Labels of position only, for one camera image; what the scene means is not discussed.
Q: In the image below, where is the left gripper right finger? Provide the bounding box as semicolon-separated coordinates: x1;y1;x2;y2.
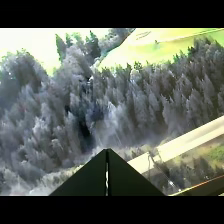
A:
107;148;166;197

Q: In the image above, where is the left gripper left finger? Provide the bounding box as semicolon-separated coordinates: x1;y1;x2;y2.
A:
49;148;108;197

